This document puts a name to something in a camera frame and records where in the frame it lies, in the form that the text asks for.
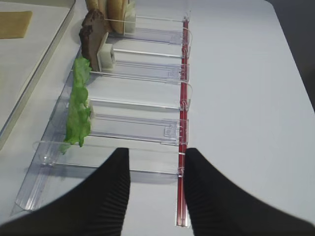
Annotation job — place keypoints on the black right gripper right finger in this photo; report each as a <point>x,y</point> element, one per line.
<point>218,207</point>

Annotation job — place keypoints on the yellow cheese slice on tray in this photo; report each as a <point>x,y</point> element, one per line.
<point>14,24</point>

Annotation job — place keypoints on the bun half in right rack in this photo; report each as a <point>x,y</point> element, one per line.
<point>111,13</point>

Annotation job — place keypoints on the green lettuce leaf in rack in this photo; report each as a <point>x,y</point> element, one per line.
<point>78,124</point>

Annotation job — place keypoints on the brown meat patty in rack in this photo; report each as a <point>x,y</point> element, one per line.
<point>91,35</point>

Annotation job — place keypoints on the clear right acrylic rack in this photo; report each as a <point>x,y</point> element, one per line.
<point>140,100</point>

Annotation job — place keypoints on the white metal tray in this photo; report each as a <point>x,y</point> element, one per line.
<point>23,60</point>

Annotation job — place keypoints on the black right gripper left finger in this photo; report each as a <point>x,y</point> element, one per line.
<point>95,207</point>

